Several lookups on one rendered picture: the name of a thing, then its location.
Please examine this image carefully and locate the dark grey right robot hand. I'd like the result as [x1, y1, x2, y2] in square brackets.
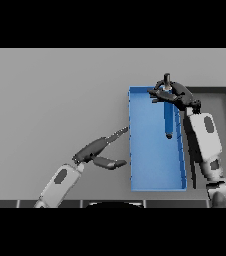
[147, 79, 202, 117]

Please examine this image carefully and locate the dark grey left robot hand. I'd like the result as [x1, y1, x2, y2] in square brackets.
[71, 126, 130, 171]

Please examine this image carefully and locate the blue bin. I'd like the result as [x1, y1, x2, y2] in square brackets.
[127, 86, 188, 193]

